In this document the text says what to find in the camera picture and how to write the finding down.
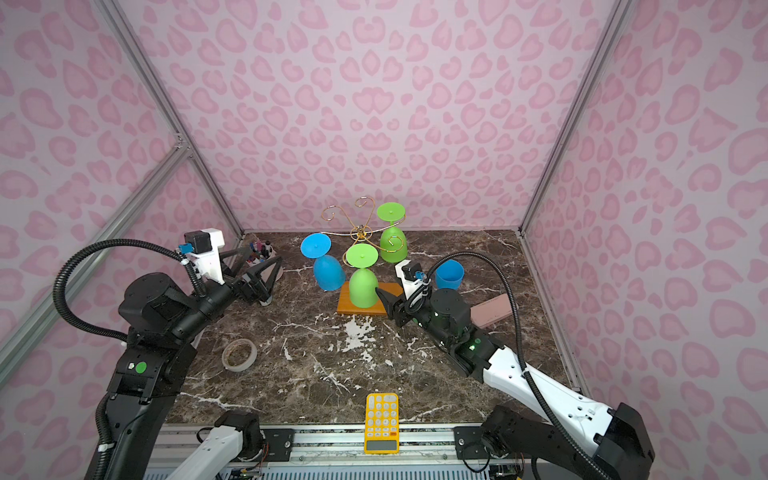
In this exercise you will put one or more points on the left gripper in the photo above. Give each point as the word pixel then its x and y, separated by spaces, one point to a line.
pixel 255 291

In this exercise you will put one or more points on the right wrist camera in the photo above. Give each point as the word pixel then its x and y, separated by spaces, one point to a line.
pixel 412 278

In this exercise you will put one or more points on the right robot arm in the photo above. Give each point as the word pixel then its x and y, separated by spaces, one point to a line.
pixel 588 438

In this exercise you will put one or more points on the blue wine glass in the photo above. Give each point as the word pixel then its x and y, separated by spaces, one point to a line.
pixel 449 275
pixel 327 270

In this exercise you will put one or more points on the green wine glass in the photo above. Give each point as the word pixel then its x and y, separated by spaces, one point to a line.
pixel 393 243
pixel 362 284

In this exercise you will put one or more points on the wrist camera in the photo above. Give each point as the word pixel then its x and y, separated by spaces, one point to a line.
pixel 202 248
pixel 412 278

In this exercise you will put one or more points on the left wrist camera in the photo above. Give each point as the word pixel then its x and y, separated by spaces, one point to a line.
pixel 202 248

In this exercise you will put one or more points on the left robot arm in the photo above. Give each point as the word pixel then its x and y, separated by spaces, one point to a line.
pixel 159 351

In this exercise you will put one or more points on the pink case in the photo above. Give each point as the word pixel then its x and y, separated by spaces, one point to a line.
pixel 491 311

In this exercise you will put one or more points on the yellow calculator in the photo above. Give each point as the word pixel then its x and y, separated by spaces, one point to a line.
pixel 382 424

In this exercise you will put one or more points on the pink metal pen bucket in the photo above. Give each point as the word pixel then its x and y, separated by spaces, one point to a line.
pixel 261 252

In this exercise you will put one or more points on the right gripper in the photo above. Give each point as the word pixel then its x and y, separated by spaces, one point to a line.
pixel 395 309

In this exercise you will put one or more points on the aluminium front rail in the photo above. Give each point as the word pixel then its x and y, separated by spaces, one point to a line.
pixel 420 451

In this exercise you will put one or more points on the back green wine glass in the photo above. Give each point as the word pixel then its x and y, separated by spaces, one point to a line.
pixel 393 243

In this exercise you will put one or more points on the tape roll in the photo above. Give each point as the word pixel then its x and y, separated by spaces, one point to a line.
pixel 239 355

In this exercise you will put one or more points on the front green wine glass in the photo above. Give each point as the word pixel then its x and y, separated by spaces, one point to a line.
pixel 362 284

